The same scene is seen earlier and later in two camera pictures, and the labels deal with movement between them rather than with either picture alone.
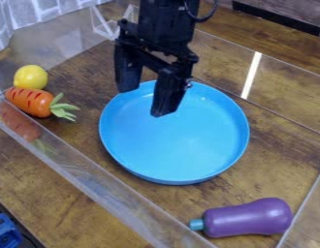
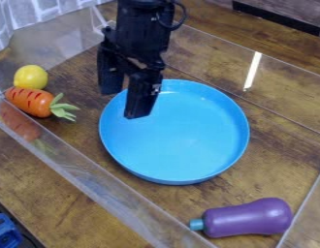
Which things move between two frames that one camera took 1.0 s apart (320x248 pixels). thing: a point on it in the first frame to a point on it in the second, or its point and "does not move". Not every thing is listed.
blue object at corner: (7, 235) does not move
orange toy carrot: (38, 103) does not move
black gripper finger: (129, 63) to (110, 69)
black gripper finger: (172, 87) to (144, 89)
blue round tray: (185, 146) does not move
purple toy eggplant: (266, 216) does not move
